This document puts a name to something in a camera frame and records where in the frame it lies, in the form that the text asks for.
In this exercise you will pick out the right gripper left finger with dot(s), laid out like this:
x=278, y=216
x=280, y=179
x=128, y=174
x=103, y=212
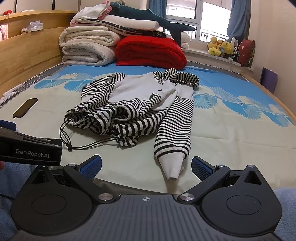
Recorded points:
x=81, y=177

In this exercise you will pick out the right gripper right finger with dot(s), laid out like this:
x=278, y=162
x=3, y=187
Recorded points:
x=211, y=177

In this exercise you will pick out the striped drawstring pants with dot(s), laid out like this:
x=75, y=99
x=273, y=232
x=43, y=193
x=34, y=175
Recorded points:
x=123, y=121

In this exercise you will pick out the black white striped hoodie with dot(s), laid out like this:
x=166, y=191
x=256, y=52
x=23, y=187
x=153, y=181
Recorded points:
x=175, y=90

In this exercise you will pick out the white folded clothes stack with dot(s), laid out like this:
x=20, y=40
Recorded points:
x=99, y=15

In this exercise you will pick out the black phone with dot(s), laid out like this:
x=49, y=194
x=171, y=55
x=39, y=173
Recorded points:
x=25, y=107

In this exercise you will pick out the blue patterned bed sheet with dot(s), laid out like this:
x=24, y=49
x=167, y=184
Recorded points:
x=234, y=123

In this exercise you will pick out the purple box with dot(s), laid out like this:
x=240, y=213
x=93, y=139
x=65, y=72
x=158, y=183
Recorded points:
x=269, y=79

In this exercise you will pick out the cream folded blanket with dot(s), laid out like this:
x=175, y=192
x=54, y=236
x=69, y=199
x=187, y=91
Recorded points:
x=88, y=45

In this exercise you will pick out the yellow plush toys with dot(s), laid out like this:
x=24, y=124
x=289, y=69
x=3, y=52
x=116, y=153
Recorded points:
x=223, y=49

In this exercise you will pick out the red folded blanket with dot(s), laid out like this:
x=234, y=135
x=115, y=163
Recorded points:
x=150, y=51

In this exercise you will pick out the dark red plush pillow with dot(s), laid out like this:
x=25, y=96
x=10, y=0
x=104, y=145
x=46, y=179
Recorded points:
x=246, y=52

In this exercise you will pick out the white small plush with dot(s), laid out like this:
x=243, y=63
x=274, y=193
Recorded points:
x=185, y=40

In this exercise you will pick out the blue curtain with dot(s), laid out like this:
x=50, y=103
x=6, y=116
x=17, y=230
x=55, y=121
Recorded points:
x=239, y=20

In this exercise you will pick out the dark teal shark plush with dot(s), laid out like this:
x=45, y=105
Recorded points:
x=175, y=29

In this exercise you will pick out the window frame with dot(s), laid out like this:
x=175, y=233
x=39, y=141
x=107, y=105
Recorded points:
x=208, y=18

